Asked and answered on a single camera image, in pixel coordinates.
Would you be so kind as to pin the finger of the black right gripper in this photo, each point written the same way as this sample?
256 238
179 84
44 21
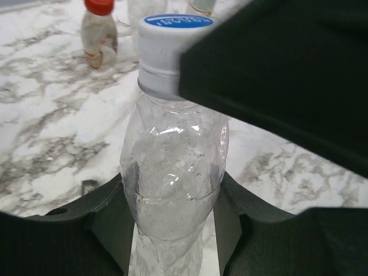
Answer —
297 69

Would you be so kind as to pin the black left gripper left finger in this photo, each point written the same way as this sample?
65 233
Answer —
89 236

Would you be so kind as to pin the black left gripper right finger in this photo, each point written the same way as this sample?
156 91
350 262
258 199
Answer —
255 238

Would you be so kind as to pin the clear bottle green white label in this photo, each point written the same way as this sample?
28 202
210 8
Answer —
201 7

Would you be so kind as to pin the blue white cap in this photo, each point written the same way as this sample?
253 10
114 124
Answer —
161 40

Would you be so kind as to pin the clear bottle red label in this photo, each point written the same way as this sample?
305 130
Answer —
100 39

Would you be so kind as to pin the red bottle cap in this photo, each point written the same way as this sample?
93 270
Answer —
99 7

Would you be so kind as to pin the grey metal crank handle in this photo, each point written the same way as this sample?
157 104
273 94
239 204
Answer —
88 186

